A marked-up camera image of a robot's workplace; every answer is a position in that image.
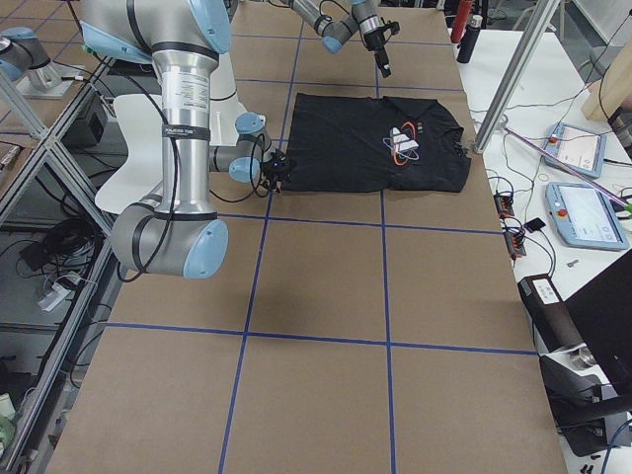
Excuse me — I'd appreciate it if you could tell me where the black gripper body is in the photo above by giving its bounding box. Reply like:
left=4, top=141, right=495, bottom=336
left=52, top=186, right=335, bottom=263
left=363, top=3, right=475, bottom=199
left=363, top=27, right=386, bottom=54
left=261, top=150, right=296, bottom=193

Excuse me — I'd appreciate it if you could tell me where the black graphic t-shirt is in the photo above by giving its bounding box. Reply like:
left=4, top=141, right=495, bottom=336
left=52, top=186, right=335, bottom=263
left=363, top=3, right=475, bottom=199
left=283, top=94, right=471, bottom=193

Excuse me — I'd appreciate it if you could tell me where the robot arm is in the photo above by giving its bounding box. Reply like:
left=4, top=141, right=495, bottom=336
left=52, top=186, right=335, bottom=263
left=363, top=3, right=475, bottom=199
left=81, top=1, right=231, bottom=278
left=282, top=0, right=400, bottom=78

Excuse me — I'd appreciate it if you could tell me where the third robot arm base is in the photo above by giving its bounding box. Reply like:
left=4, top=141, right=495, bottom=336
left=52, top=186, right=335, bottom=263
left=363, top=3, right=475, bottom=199
left=1, top=27, right=74, bottom=100

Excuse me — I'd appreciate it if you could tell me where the red bottle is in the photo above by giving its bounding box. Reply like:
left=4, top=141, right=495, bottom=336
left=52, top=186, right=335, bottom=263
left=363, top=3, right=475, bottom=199
left=450, top=0, right=473, bottom=44

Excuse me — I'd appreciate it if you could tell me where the black bottle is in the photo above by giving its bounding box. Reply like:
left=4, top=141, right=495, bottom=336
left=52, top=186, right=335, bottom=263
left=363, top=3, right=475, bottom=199
left=456, top=15, right=483, bottom=64

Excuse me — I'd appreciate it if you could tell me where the white chair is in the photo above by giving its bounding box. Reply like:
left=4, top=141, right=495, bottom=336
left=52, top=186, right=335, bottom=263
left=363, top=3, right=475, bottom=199
left=95, top=94, right=163, bottom=214

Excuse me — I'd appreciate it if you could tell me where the upper teach pendant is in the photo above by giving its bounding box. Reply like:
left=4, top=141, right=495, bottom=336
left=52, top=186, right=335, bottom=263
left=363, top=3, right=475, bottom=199
left=543, top=122, right=606, bottom=179

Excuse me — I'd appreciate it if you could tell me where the teach pendant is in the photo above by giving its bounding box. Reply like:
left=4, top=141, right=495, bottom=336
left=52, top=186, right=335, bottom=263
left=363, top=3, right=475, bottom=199
left=543, top=122, right=606, bottom=179
left=545, top=183, right=629, bottom=251

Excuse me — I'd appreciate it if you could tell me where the lower teach pendant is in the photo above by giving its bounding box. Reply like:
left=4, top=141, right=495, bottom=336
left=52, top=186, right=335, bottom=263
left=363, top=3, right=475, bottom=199
left=545, top=183, right=629, bottom=251

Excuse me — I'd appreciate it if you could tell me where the black monitor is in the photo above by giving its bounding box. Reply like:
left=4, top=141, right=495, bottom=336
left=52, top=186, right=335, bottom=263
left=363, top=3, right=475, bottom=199
left=566, top=252, right=632, bottom=393

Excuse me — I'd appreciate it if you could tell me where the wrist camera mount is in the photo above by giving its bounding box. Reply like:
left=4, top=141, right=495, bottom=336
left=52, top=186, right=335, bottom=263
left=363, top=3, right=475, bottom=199
left=380, top=20, right=401, bottom=35

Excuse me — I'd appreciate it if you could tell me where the aluminium frame post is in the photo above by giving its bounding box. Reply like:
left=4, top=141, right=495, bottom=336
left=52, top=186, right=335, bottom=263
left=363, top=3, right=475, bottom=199
left=473, top=0, right=561, bottom=154

